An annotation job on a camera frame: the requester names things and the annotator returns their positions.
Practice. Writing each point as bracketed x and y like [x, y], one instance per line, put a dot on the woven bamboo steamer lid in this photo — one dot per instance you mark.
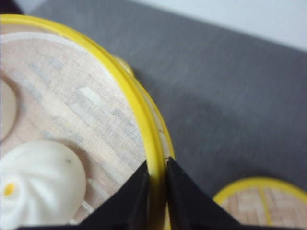
[264, 201]

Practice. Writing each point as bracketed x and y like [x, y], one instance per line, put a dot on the pleated white bun yellow dot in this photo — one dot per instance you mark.
[42, 183]

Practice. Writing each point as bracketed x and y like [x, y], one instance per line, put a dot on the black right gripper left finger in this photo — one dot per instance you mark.
[127, 209]

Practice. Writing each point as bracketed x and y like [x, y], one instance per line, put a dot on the bamboo steamer tray two buns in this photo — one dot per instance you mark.
[71, 91]

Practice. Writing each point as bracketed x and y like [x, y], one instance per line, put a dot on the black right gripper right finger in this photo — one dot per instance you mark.
[189, 207]

